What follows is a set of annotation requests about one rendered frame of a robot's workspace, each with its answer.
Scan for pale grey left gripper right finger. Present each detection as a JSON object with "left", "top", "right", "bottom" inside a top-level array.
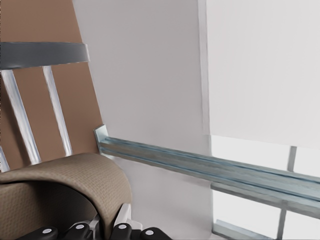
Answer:
[{"left": 111, "top": 203, "right": 144, "bottom": 240}]

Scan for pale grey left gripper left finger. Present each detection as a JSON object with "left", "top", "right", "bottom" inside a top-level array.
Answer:
[{"left": 61, "top": 213, "right": 101, "bottom": 240}]

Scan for grey shoe rack silver slats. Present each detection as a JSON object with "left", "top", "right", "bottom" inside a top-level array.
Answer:
[{"left": 0, "top": 41, "right": 91, "bottom": 173}]

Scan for silver frame foot bracket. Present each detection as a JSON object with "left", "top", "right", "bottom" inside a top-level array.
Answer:
[{"left": 93, "top": 123, "right": 110, "bottom": 158}]

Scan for long silver frame post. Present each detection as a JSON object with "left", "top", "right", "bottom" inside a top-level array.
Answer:
[{"left": 99, "top": 136, "right": 320, "bottom": 214}]

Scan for short silver frame bar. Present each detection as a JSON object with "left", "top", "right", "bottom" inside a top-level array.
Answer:
[{"left": 211, "top": 219, "right": 279, "bottom": 240}]

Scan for thin silver frame post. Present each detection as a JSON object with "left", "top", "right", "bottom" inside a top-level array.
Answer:
[{"left": 276, "top": 145, "right": 298, "bottom": 239}]

